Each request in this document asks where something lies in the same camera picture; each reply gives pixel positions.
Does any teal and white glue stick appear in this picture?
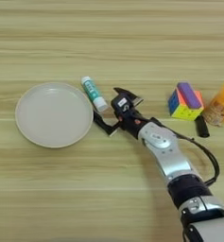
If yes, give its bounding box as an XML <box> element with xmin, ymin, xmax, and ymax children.
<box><xmin>80</xmin><ymin>76</ymin><xmax>110</xmax><ymax>112</ymax></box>

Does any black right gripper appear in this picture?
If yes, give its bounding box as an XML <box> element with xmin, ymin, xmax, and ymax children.
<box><xmin>93</xmin><ymin>87</ymin><xmax>150</xmax><ymax>140</ymax></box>

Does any multicoloured puzzle cube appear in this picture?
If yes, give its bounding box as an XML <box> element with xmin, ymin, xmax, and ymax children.
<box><xmin>167</xmin><ymin>85</ymin><xmax>205</xmax><ymax>122</ymax></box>

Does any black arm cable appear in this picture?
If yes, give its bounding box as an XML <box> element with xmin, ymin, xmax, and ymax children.
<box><xmin>150</xmin><ymin>116</ymin><xmax>221</xmax><ymax>187</ymax></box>

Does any round beige plate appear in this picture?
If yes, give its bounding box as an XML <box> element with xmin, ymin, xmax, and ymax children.
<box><xmin>14</xmin><ymin>81</ymin><xmax>95</xmax><ymax>149</ymax></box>

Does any orange juice bottle white cap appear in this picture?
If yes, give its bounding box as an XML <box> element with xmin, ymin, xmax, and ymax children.
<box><xmin>201</xmin><ymin>78</ymin><xmax>224</xmax><ymax>128</ymax></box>

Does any small black cylinder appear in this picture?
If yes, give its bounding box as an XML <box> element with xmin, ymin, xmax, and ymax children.
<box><xmin>194</xmin><ymin>114</ymin><xmax>211</xmax><ymax>139</ymax></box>

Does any purple rectangular block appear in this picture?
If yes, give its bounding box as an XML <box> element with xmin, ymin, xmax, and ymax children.
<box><xmin>176</xmin><ymin>82</ymin><xmax>203</xmax><ymax>111</ymax></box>

